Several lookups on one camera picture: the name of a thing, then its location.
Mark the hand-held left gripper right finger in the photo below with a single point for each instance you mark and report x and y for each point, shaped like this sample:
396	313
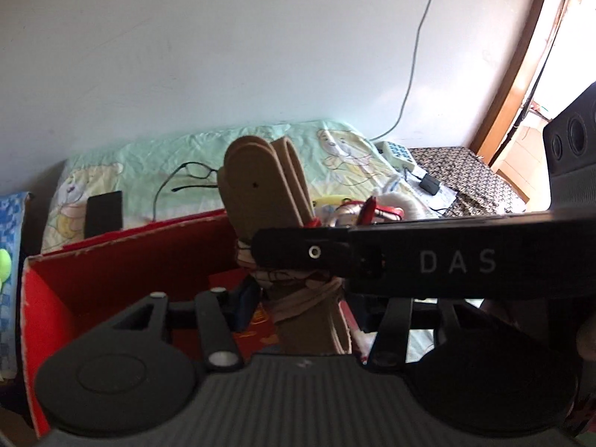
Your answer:
396	326

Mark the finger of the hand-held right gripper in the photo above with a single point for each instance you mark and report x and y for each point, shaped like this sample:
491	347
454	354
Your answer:
298	251

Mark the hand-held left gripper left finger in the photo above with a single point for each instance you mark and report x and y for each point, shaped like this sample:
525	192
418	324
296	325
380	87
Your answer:
247	302

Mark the tan looped belt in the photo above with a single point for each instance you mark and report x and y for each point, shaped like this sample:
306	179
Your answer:
260	195

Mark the red cardboard box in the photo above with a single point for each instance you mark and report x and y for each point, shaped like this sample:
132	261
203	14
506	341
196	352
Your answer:
139	260

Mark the white paper sheet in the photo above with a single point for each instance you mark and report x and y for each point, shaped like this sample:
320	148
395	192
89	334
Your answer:
444	200

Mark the white fluffy cloth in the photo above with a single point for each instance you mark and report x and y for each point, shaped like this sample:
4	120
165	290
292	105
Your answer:
409	205

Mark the dark patterned cloth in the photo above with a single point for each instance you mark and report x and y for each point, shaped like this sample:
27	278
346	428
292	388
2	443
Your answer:
475	177

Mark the black power adapter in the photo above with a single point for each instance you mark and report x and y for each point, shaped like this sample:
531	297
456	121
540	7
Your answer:
429	184

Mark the black eyeglasses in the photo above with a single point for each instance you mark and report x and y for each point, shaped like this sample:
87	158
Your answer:
205	172

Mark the pale green bed sheet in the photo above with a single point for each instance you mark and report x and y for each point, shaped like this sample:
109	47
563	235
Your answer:
186	149

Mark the black smartphone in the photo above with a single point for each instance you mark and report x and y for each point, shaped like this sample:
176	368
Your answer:
103	214

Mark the green toy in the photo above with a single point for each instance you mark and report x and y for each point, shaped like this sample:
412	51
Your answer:
3	267

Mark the blue checkered pillow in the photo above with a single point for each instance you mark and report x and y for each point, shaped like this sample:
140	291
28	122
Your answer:
11	223

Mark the wooden door frame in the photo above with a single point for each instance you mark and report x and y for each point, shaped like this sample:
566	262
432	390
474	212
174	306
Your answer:
521	65

